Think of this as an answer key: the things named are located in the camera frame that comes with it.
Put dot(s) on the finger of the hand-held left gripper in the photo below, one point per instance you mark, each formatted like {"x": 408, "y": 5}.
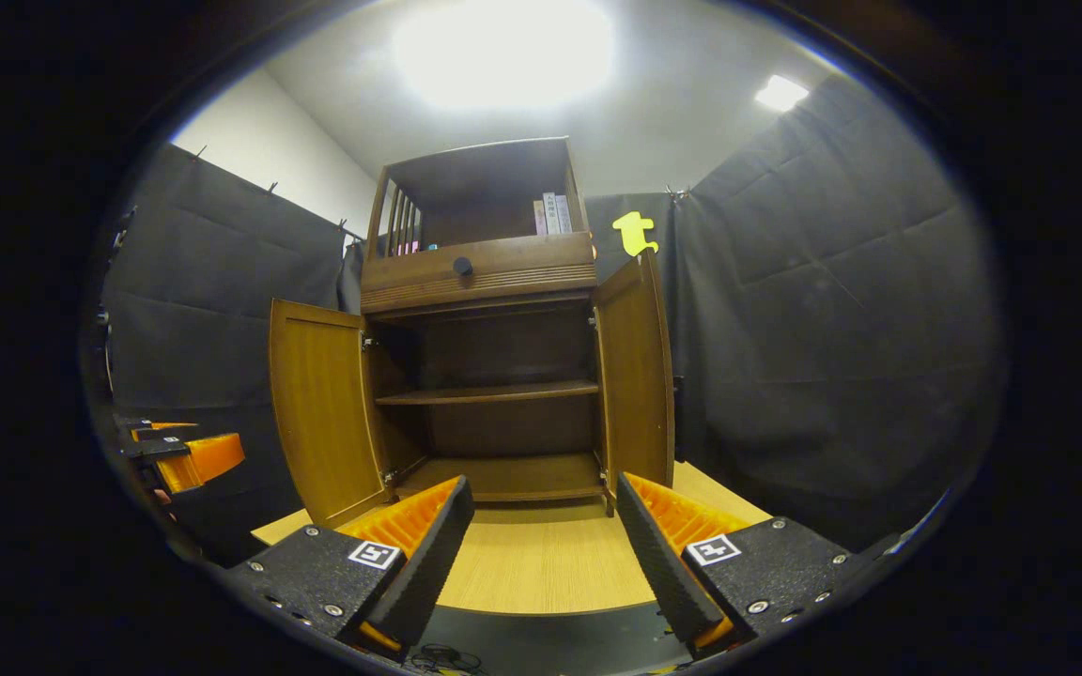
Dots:
{"x": 208, "y": 458}
{"x": 142, "y": 427}

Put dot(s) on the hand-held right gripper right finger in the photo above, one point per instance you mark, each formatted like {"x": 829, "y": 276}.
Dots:
{"x": 658, "y": 563}

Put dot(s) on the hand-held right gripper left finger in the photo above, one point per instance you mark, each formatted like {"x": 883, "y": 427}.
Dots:
{"x": 428, "y": 563}

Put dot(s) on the wooden shoe cabinet door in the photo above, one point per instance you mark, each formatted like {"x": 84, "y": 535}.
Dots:
{"x": 320, "y": 404}
{"x": 635, "y": 376}

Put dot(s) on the wooden double-door shoe cabinet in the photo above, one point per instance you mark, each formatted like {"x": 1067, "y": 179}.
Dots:
{"x": 503, "y": 422}

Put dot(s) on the wooden cabinet shelf board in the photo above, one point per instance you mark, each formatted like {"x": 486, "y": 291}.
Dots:
{"x": 494, "y": 392}

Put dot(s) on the wooden cabinet drawer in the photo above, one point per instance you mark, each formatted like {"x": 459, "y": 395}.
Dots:
{"x": 532, "y": 258}

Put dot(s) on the black backdrop cloth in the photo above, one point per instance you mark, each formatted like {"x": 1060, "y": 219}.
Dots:
{"x": 832, "y": 329}

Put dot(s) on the black round drawer knob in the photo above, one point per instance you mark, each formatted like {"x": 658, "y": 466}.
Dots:
{"x": 463, "y": 267}

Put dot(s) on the lavender spine book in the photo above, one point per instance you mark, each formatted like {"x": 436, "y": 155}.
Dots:
{"x": 564, "y": 214}

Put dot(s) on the pink spine book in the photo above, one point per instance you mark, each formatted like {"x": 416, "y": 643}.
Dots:
{"x": 539, "y": 218}

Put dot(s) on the small ceiling light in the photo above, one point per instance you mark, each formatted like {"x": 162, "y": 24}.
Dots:
{"x": 780, "y": 93}

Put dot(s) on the large ceiling light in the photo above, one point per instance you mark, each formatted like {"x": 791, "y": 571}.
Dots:
{"x": 503, "y": 52}

